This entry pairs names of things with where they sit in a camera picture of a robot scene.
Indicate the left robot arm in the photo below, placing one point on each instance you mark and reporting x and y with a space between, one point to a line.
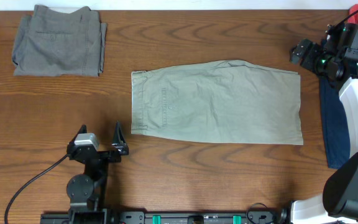
86 191

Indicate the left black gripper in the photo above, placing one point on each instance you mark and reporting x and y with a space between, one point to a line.
119 144

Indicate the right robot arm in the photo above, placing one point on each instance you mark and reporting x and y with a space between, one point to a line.
335 59

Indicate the khaki beige shorts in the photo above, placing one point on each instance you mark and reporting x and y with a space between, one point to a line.
226 101

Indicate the folded grey shorts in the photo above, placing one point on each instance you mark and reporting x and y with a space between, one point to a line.
50 43

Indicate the red garment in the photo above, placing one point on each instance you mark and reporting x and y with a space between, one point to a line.
353 12

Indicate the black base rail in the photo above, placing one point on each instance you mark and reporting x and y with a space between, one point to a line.
253 216

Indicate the navy blue shorts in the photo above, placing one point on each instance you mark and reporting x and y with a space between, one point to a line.
334 125

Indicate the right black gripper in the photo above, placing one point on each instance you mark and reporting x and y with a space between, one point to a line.
316 50

